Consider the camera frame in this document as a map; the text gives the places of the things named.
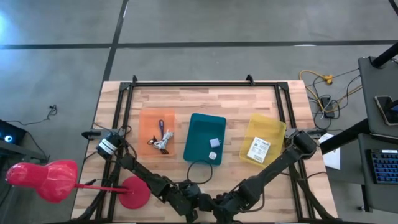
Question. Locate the grey side table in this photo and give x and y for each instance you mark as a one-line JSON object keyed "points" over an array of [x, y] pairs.
{"points": [[373, 93]]}

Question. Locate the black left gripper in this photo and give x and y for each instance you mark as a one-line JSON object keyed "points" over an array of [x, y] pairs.
{"points": [[190, 199]]}

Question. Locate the dark grey desk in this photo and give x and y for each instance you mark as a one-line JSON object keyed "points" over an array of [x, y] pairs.
{"points": [[367, 193]]}

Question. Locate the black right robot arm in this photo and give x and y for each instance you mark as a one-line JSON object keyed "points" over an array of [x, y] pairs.
{"points": [[273, 168]]}

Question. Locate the black pole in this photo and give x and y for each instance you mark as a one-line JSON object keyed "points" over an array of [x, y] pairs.
{"points": [[385, 56]]}

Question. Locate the yellow translucent plastic bin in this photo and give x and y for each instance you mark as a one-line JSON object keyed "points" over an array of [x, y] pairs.
{"points": [[270, 127]]}

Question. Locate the white charger with prongs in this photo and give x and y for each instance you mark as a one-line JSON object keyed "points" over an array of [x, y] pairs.
{"points": [[214, 143]]}

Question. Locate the blue plastic bin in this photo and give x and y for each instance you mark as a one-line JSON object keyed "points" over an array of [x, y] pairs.
{"points": [[200, 130]]}

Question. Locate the black support beam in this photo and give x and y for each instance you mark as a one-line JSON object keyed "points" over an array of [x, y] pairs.
{"points": [[345, 137]]}

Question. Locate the smartphone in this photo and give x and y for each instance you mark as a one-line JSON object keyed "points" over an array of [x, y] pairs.
{"points": [[387, 109]]}

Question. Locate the small white charger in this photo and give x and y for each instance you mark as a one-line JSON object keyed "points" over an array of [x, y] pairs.
{"points": [[212, 155]]}

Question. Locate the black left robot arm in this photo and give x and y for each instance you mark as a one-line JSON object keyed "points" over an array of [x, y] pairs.
{"points": [[140, 169]]}

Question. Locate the purple pen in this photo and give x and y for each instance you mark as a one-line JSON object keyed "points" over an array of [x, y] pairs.
{"points": [[161, 127]]}

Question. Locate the black power brick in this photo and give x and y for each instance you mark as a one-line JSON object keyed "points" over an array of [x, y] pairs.
{"points": [[327, 107]]}

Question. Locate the black aluminium table frame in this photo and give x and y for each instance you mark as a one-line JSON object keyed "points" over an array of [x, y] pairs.
{"points": [[202, 84]]}

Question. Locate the white paper sheet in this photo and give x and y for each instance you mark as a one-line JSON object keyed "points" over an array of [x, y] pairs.
{"points": [[331, 155]]}

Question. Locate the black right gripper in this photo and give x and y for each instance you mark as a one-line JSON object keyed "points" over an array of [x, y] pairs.
{"points": [[222, 208]]}

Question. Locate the black computer with blue light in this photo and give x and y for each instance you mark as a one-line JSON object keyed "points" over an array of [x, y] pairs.
{"points": [[9, 133]]}

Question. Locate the orange translucent plastic bin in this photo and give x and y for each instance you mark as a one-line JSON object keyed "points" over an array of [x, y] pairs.
{"points": [[149, 124]]}

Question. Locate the blue backlit keyboard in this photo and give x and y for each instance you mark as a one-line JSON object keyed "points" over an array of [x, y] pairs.
{"points": [[385, 166]]}

